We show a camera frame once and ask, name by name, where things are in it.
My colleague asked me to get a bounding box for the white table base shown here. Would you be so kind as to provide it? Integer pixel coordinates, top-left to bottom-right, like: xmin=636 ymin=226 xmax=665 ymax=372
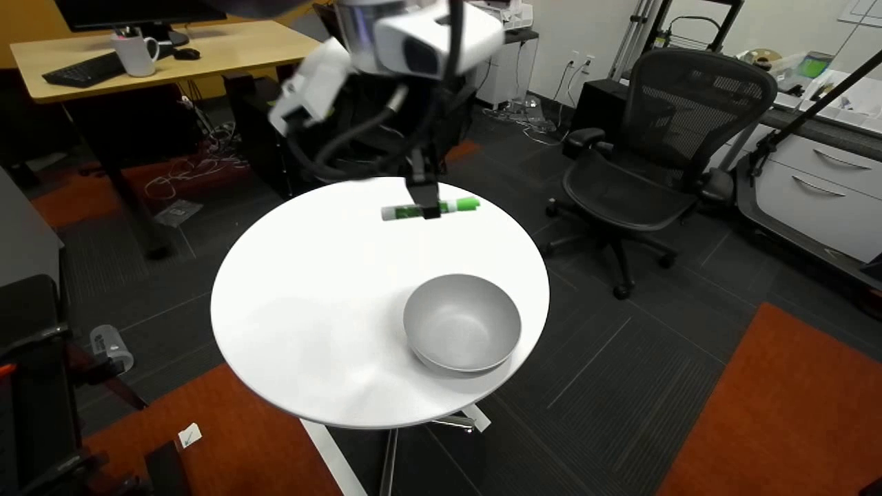
xmin=299 ymin=403 xmax=497 ymax=496

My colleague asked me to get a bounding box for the white mug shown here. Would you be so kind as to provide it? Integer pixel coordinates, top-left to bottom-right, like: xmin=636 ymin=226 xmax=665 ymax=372
xmin=110 ymin=29 xmax=166 ymax=80

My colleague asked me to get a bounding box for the black keyboard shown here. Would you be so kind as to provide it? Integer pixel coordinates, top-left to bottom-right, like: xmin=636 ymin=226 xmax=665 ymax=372
xmin=42 ymin=51 xmax=132 ymax=91

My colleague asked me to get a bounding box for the black tripod pole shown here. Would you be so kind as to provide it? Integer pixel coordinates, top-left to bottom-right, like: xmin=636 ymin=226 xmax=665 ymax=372
xmin=745 ymin=51 xmax=882 ymax=180

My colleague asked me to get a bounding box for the white drawer cabinet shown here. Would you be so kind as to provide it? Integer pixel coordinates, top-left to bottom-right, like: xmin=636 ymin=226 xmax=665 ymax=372
xmin=733 ymin=85 xmax=882 ymax=299

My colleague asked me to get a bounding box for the green and white device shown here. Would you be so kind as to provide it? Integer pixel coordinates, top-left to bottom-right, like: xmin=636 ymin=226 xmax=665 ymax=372
xmin=791 ymin=51 xmax=838 ymax=82

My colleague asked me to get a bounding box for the black floor box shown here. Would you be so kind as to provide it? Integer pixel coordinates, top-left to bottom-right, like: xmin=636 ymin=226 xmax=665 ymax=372
xmin=577 ymin=77 xmax=636 ymax=142

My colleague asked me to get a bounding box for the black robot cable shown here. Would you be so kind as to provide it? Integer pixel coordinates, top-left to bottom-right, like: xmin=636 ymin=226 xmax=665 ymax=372
xmin=284 ymin=80 xmax=417 ymax=184

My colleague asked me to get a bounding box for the black padded office chair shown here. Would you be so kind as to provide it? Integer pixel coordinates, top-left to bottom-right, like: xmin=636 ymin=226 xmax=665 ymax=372
xmin=302 ymin=67 xmax=486 ymax=180

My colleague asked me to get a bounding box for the black monitor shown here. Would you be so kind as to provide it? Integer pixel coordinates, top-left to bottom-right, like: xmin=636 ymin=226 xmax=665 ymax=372
xmin=53 ymin=0 xmax=230 ymax=33

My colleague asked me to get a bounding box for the black mesh office chair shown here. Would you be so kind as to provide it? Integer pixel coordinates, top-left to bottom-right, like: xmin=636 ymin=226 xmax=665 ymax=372
xmin=543 ymin=45 xmax=781 ymax=303

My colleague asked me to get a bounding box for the small white paper tag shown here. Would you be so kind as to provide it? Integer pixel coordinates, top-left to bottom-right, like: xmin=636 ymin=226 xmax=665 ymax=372
xmin=176 ymin=421 xmax=206 ymax=452

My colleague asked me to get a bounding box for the black computer tower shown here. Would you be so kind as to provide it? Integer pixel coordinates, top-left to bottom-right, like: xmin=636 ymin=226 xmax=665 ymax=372
xmin=223 ymin=69 xmax=311 ymax=195

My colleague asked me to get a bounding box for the black equipment stand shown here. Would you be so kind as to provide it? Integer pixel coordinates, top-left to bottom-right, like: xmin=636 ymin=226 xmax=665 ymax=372
xmin=0 ymin=274 xmax=197 ymax=496

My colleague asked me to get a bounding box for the green marker with white label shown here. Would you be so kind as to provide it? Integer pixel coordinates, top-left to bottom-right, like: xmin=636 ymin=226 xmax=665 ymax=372
xmin=381 ymin=193 xmax=483 ymax=224

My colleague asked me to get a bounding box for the grey round bowl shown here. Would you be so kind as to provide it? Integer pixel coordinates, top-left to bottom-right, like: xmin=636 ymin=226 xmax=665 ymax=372
xmin=401 ymin=271 xmax=525 ymax=377

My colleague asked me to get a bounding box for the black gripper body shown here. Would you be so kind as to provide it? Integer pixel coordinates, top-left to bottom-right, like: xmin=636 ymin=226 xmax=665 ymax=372
xmin=392 ymin=76 xmax=464 ymax=189

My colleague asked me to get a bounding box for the light wooden desk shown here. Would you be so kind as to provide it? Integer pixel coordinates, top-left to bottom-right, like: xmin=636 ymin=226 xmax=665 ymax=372
xmin=8 ymin=16 xmax=326 ymax=263

